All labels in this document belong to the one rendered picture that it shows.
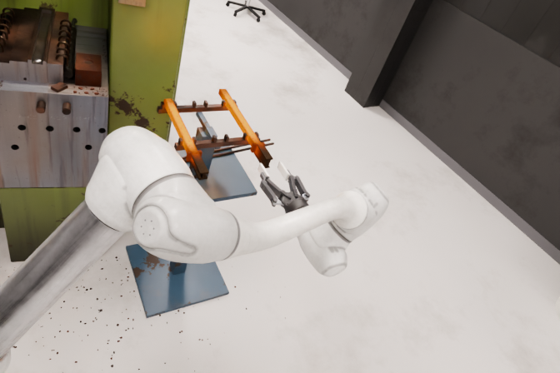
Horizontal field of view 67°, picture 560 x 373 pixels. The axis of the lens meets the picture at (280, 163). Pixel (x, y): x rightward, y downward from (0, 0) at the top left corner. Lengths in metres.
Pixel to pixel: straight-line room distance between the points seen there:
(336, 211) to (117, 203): 0.51
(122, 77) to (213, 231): 1.17
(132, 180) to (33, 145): 1.01
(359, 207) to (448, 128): 2.79
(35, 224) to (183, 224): 1.42
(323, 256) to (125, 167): 0.60
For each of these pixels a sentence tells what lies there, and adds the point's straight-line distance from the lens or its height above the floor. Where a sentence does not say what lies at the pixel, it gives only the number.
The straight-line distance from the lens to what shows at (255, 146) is 1.47.
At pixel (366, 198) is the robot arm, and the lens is 1.14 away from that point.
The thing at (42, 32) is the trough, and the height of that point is 0.99.
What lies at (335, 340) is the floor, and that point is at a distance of 2.24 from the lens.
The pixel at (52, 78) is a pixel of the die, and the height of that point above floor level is 0.94.
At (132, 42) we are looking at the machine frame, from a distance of 1.74.
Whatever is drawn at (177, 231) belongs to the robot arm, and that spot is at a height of 1.28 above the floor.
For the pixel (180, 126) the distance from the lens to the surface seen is 1.48.
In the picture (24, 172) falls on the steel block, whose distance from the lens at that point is 1.86.
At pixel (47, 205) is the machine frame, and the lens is 1.98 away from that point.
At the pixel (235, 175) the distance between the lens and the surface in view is 1.75.
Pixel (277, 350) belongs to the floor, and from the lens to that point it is 2.11.
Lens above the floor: 1.81
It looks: 37 degrees down
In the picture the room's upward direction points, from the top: 20 degrees clockwise
